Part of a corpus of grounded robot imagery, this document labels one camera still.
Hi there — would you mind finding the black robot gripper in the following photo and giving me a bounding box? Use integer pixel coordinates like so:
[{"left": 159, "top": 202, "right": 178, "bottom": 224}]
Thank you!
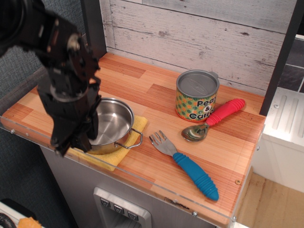
[{"left": 37, "top": 78, "right": 101, "bottom": 157}]

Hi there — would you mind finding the small stainless steel pan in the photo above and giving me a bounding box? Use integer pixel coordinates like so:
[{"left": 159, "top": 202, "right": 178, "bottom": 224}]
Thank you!
[{"left": 89, "top": 97, "right": 143, "bottom": 155}]

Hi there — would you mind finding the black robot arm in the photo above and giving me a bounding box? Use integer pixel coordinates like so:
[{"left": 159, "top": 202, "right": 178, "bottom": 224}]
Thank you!
[{"left": 0, "top": 0, "right": 101, "bottom": 155}]

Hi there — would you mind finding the yellow folded cloth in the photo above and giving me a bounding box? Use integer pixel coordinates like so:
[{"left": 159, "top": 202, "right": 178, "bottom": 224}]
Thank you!
[{"left": 67, "top": 115, "right": 148, "bottom": 171}]

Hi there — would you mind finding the clear acrylic edge guard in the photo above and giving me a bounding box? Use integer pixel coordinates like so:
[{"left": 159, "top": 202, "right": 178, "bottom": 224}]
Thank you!
[{"left": 0, "top": 117, "right": 235, "bottom": 228}]

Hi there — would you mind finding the grey toy fridge dispenser panel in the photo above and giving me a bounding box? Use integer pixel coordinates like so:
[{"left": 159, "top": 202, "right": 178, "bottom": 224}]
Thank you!
[{"left": 93, "top": 187, "right": 152, "bottom": 228}]

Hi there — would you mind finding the orange black object corner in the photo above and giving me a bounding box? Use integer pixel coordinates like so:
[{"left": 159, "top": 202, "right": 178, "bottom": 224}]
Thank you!
[{"left": 0, "top": 199, "right": 43, "bottom": 228}]

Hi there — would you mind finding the peas and carrots toy can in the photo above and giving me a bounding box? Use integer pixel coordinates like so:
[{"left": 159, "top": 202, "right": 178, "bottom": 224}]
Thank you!
[{"left": 175, "top": 69, "right": 219, "bottom": 123}]

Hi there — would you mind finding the white toy sink unit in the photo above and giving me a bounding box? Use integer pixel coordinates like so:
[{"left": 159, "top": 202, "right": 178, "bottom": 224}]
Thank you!
[{"left": 251, "top": 88, "right": 304, "bottom": 192}]

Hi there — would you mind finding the blue handled fork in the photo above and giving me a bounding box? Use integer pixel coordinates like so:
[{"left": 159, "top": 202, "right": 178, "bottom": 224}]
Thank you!
[{"left": 149, "top": 131, "right": 219, "bottom": 201}]

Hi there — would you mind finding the red handled spoon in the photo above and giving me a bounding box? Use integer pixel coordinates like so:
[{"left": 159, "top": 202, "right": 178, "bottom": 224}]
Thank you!
[{"left": 181, "top": 98, "right": 246, "bottom": 142}]

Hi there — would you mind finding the dark right vertical post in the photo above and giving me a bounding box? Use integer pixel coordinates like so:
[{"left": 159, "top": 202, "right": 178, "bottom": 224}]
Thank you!
[{"left": 259, "top": 0, "right": 304, "bottom": 116}]

